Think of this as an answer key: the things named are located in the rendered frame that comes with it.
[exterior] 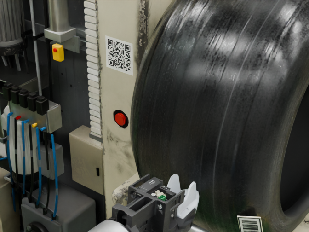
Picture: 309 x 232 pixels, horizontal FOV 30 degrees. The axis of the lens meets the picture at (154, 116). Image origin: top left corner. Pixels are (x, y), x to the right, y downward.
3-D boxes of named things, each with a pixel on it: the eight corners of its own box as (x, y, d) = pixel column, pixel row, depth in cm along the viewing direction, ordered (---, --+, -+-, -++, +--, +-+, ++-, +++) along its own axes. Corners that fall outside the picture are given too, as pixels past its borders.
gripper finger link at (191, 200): (214, 174, 97) (184, 196, 90) (210, 203, 99) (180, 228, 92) (198, 167, 98) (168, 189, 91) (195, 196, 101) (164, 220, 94)
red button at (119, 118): (114, 123, 134) (114, 112, 133) (119, 120, 135) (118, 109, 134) (124, 127, 133) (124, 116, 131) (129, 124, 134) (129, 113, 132)
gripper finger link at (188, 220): (203, 211, 94) (173, 236, 88) (202, 219, 95) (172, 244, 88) (179, 200, 97) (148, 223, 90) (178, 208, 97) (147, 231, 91)
